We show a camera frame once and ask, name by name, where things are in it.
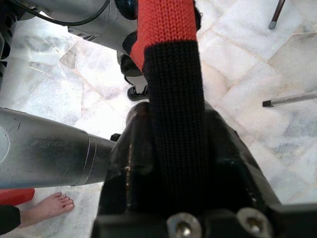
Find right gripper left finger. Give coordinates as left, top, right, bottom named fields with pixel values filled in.
left=99, top=31, right=163, bottom=214

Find person bare foot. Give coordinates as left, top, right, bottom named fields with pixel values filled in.
left=17, top=192, right=75, bottom=229

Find silver metal clothes rack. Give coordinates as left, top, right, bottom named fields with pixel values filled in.
left=262, top=91, right=317, bottom=108

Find red plastic object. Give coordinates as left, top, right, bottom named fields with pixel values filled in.
left=0, top=187, right=36, bottom=206

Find person black trouser leg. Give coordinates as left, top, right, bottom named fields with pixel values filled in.
left=0, top=204, right=22, bottom=235

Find silver robot right leg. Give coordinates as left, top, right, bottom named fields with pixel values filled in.
left=0, top=107, right=117, bottom=189

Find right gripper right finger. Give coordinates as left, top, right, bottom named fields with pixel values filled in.
left=137, top=0, right=282, bottom=211

